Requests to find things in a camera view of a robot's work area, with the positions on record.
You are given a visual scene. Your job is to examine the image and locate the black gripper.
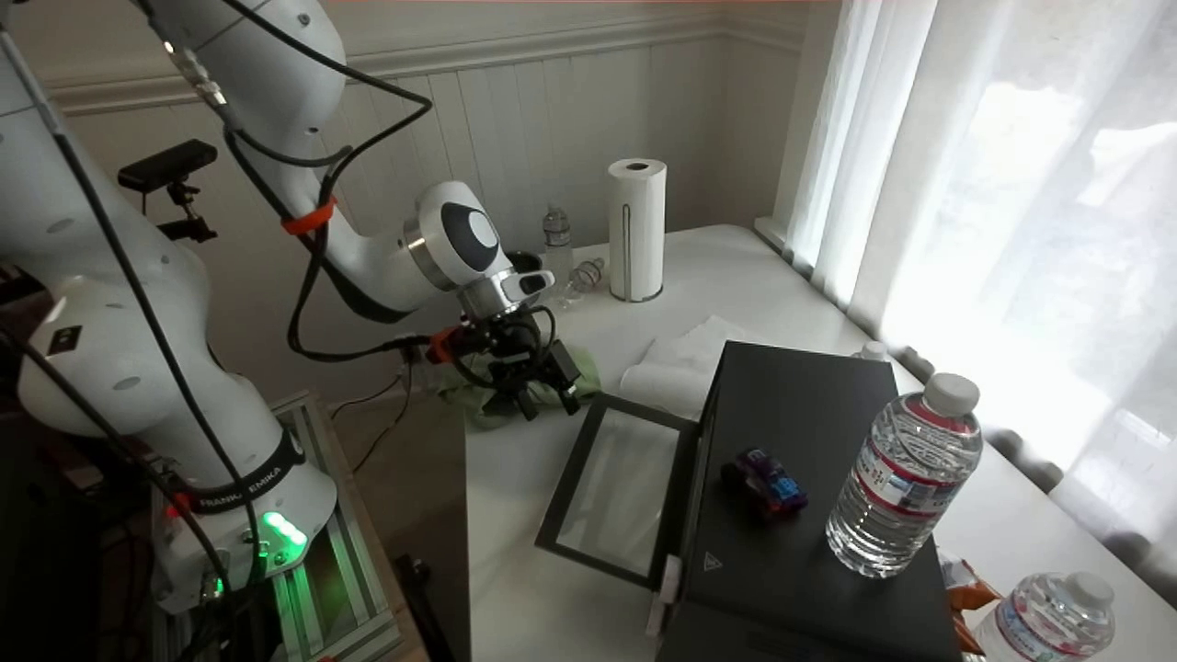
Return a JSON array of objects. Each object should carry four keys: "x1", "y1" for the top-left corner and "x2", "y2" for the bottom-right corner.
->
[{"x1": 456, "y1": 303, "x2": 582, "y2": 427}]

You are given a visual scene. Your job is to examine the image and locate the black framed tray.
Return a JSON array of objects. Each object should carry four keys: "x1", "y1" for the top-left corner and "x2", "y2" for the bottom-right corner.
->
[{"x1": 533, "y1": 395, "x2": 704, "y2": 595}]

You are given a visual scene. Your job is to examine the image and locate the black toaster oven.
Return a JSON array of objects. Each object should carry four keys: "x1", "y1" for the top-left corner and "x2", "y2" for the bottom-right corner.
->
[{"x1": 659, "y1": 337, "x2": 956, "y2": 662}]

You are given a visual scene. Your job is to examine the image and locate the crushed clear plastic bottle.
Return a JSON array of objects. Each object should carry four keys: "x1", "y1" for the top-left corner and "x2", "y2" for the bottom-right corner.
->
[{"x1": 564, "y1": 249, "x2": 615, "y2": 299}]

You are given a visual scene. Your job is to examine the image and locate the white paper towel roll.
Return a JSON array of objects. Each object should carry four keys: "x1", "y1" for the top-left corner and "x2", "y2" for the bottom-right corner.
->
[{"x1": 607, "y1": 154, "x2": 673, "y2": 304}]

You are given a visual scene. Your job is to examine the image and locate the black table leg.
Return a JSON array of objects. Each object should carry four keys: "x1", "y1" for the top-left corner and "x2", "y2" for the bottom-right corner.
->
[{"x1": 390, "y1": 552, "x2": 460, "y2": 662}]

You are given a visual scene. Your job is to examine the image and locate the wood framed robot platform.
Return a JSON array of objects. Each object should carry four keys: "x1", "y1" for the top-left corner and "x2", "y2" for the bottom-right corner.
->
[{"x1": 266, "y1": 390, "x2": 417, "y2": 662}]

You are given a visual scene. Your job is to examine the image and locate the small blue toy car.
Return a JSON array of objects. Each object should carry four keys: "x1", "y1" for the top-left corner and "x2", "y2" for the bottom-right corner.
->
[{"x1": 717, "y1": 444, "x2": 813, "y2": 527}]

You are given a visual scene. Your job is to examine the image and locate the orange snack packet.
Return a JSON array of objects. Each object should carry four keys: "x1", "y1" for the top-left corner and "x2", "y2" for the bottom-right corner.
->
[{"x1": 936, "y1": 555, "x2": 1003, "y2": 662}]

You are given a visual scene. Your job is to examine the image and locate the white sheer curtain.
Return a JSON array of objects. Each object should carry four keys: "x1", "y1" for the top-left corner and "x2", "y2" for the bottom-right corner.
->
[{"x1": 769, "y1": 0, "x2": 1177, "y2": 606}]

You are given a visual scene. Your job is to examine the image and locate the plastic container with lid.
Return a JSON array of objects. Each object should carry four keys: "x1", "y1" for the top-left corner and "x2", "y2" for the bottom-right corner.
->
[{"x1": 990, "y1": 565, "x2": 1120, "y2": 662}]

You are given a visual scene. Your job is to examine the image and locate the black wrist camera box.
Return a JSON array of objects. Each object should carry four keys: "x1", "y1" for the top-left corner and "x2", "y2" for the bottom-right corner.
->
[{"x1": 538, "y1": 333, "x2": 591, "y2": 420}]

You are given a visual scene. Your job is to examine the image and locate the orange cable tie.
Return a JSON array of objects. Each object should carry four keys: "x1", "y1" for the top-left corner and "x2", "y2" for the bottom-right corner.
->
[{"x1": 279, "y1": 197, "x2": 342, "y2": 239}]

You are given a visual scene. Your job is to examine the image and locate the black base cable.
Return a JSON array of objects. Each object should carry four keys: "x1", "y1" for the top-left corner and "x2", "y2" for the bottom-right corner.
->
[{"x1": 0, "y1": 34, "x2": 268, "y2": 595}]

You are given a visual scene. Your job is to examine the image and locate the black camera on mount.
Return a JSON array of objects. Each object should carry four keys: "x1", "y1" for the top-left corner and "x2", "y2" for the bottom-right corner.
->
[{"x1": 113, "y1": 136, "x2": 225, "y2": 245}]

